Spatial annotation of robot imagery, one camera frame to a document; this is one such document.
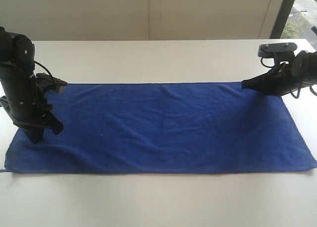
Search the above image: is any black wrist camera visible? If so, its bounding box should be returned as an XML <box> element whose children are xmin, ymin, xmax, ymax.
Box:
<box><xmin>258</xmin><ymin>42</ymin><xmax>298</xmax><ymax>59</ymax></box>
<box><xmin>36</xmin><ymin>73</ymin><xmax>68</xmax><ymax>94</ymax></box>

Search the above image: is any blue microfiber cloth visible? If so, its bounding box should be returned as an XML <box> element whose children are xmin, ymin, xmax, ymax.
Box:
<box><xmin>4</xmin><ymin>82</ymin><xmax>317</xmax><ymax>174</ymax></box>

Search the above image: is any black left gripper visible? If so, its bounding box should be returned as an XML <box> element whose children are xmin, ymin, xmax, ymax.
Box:
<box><xmin>12</xmin><ymin>98</ymin><xmax>64</xmax><ymax>144</ymax></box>

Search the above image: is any dark window frame post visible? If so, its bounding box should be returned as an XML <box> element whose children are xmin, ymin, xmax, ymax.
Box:
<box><xmin>270</xmin><ymin>0</ymin><xmax>295</xmax><ymax>39</ymax></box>

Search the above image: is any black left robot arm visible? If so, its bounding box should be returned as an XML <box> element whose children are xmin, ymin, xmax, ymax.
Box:
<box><xmin>0</xmin><ymin>27</ymin><xmax>67</xmax><ymax>144</ymax></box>

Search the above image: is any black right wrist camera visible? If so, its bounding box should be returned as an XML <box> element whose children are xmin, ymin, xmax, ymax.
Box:
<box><xmin>258</xmin><ymin>42</ymin><xmax>298</xmax><ymax>59</ymax></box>

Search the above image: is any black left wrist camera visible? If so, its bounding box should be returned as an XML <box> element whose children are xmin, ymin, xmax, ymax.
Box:
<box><xmin>36</xmin><ymin>73</ymin><xmax>68</xmax><ymax>94</ymax></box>

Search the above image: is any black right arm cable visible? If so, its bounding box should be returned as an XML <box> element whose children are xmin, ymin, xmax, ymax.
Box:
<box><xmin>260</xmin><ymin>52</ymin><xmax>317</xmax><ymax>99</ymax></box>

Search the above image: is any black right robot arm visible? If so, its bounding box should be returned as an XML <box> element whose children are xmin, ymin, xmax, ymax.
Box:
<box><xmin>241</xmin><ymin>51</ymin><xmax>317</xmax><ymax>99</ymax></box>

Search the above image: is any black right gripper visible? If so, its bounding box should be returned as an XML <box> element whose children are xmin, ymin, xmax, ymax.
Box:
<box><xmin>241</xmin><ymin>63</ymin><xmax>310</xmax><ymax>97</ymax></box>

